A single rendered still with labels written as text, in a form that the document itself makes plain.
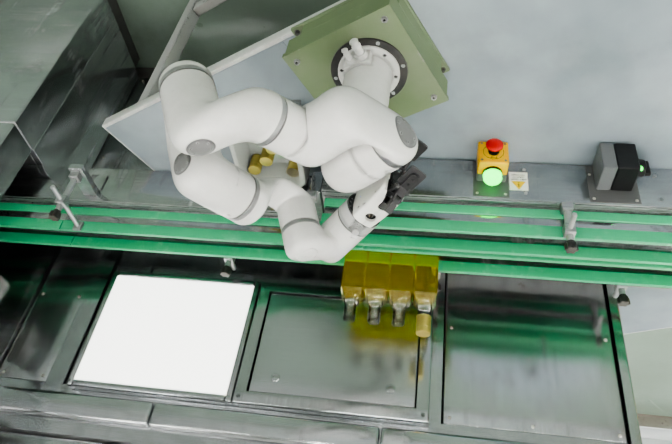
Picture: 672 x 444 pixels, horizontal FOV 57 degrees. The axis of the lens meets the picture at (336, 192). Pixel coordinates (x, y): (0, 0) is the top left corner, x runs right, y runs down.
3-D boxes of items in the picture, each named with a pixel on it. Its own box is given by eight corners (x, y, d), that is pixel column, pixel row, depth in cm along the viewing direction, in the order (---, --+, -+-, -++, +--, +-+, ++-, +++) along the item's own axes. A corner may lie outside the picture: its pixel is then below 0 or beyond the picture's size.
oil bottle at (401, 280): (394, 240, 165) (388, 311, 151) (394, 227, 161) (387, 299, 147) (416, 241, 164) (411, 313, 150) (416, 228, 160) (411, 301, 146)
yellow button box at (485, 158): (475, 159, 156) (476, 181, 151) (478, 138, 150) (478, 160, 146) (504, 160, 155) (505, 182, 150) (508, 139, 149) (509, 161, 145)
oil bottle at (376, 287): (372, 238, 166) (364, 309, 152) (371, 225, 161) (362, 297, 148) (394, 239, 165) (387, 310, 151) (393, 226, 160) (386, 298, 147)
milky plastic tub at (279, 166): (248, 161, 168) (240, 186, 163) (230, 98, 151) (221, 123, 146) (311, 164, 166) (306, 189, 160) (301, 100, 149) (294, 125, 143)
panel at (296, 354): (118, 275, 180) (69, 388, 158) (114, 269, 177) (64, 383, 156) (433, 299, 166) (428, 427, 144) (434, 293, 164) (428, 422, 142)
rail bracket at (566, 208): (555, 206, 147) (561, 253, 138) (561, 186, 141) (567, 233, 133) (573, 207, 146) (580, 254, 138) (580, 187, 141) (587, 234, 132)
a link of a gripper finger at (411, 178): (386, 198, 106) (412, 174, 102) (387, 187, 108) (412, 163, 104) (400, 209, 106) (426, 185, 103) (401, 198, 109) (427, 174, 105)
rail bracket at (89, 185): (95, 179, 179) (62, 243, 164) (71, 137, 166) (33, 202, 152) (110, 180, 178) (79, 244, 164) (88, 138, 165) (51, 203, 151)
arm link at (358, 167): (321, 118, 117) (307, 179, 106) (373, 83, 109) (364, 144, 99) (356, 149, 122) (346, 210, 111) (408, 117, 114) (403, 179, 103)
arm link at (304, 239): (271, 223, 120) (279, 264, 114) (302, 190, 114) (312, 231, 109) (332, 239, 129) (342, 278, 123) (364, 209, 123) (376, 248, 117)
